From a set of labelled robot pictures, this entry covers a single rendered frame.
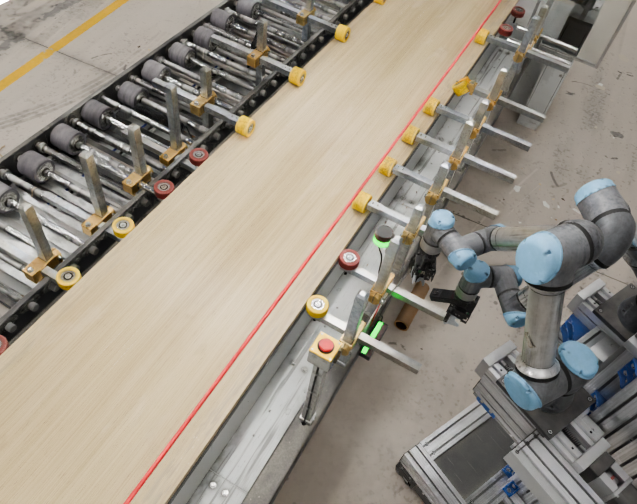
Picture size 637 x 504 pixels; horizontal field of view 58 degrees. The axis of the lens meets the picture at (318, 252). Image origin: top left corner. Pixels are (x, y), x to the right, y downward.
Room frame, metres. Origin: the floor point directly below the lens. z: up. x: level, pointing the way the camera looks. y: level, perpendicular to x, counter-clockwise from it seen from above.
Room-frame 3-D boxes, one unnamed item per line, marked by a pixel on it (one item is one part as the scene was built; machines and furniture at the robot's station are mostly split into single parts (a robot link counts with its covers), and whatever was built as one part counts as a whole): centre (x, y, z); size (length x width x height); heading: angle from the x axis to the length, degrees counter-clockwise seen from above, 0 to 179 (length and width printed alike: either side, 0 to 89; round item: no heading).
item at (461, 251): (1.16, -0.43, 1.29); 0.11 x 0.11 x 0.08; 35
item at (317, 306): (1.12, -0.03, 0.85); 0.08 x 0.08 x 0.11
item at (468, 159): (1.99, -0.54, 0.95); 0.50 x 0.04 x 0.04; 69
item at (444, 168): (1.73, -0.43, 0.88); 0.03 x 0.03 x 0.48; 69
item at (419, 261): (1.23, -0.36, 1.13); 0.09 x 0.08 x 0.12; 0
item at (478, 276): (1.20, -0.53, 1.12); 0.09 x 0.08 x 0.11; 105
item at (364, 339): (1.05, -0.22, 0.84); 0.43 x 0.03 x 0.04; 69
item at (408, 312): (1.78, -0.56, 0.04); 0.30 x 0.08 x 0.08; 159
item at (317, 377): (0.78, -0.07, 0.93); 0.05 x 0.04 x 0.45; 159
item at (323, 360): (0.78, -0.07, 1.18); 0.07 x 0.07 x 0.08; 69
